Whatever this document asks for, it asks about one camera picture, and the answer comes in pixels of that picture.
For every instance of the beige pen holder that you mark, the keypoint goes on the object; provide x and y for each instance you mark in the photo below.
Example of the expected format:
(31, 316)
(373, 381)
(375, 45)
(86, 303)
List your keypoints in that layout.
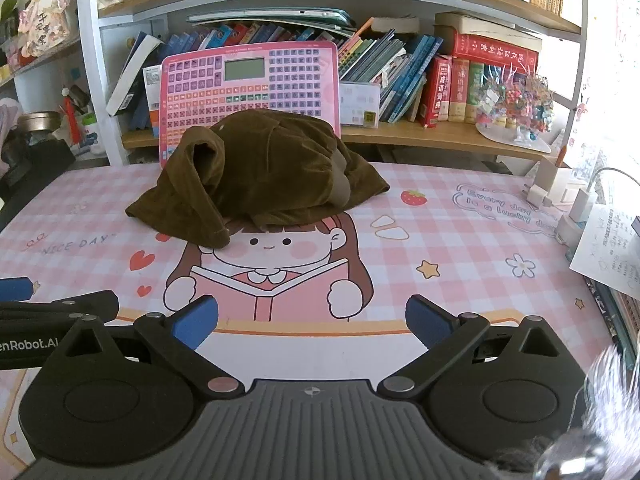
(549, 175)

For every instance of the thick book with beige pages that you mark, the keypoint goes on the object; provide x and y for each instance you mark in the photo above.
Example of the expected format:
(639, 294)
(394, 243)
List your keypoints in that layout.
(480, 22)

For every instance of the stack of notebooks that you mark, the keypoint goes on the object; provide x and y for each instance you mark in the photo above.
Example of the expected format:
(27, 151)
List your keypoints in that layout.
(620, 320)

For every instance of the large red book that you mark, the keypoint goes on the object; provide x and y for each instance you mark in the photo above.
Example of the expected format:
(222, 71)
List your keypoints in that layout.
(490, 50)

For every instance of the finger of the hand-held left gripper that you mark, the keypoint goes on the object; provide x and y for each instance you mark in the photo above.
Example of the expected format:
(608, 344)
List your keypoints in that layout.
(17, 288)
(95, 305)

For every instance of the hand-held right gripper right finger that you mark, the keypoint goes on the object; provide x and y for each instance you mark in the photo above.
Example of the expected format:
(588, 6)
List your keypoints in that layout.
(427, 321)

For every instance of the pink cartoon desk mat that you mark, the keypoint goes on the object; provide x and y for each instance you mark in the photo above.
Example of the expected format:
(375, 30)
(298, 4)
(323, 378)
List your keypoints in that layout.
(450, 240)

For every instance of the thick dark blue book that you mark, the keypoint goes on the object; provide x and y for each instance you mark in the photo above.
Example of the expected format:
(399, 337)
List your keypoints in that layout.
(132, 72)

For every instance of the white card box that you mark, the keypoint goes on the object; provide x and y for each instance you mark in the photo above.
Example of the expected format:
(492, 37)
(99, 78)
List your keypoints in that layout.
(357, 102)

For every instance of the white bookshelf with wooden boards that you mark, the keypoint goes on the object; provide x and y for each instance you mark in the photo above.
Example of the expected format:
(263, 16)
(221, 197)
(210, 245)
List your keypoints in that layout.
(86, 85)

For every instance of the wall poster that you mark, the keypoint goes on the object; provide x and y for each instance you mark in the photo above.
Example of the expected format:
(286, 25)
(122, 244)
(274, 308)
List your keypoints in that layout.
(627, 15)

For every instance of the dark bag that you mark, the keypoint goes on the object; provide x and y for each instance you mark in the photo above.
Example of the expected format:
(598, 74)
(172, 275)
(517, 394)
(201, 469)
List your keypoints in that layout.
(35, 165)

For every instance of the green thick dictionary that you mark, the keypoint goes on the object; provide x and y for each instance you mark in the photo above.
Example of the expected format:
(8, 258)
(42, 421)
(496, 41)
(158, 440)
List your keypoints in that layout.
(473, 90)

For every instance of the pink learning tablet toy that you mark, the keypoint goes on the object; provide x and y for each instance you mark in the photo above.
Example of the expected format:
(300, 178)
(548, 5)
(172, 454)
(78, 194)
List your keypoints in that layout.
(200, 90)

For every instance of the teal flat tablet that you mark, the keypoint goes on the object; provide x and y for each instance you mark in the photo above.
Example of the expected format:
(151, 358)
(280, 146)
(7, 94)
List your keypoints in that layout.
(280, 14)

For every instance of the red thick dictionary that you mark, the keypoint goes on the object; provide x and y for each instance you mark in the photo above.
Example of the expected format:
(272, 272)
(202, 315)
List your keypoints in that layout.
(437, 92)

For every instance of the row of thin blue books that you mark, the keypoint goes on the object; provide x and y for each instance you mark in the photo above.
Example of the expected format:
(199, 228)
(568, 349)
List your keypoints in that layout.
(405, 75)

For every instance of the white power adapter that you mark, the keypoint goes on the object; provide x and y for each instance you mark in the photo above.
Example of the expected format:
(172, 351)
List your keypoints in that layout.
(575, 215)

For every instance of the white phone charger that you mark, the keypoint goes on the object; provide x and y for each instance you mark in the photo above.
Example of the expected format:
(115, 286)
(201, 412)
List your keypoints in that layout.
(536, 195)

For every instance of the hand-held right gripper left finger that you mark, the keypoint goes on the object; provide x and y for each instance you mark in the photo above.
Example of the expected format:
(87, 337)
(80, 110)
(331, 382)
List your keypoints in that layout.
(196, 319)

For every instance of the pale cloth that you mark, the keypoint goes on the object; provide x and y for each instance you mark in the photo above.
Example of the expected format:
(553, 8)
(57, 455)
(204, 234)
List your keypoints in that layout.
(7, 130)

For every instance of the colourful bead ornament on tray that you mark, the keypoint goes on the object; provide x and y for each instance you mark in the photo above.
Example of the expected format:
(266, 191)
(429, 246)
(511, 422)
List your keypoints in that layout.
(515, 95)

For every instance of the white handwritten paper sheet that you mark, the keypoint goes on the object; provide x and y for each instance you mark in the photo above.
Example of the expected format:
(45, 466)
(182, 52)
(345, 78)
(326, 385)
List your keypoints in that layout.
(605, 250)

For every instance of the pink paper decoration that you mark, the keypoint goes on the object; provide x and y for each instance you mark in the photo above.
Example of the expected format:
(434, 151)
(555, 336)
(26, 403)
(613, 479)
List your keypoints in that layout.
(44, 15)

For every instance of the brass bowl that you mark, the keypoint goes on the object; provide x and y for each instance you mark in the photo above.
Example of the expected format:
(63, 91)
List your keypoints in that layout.
(39, 121)

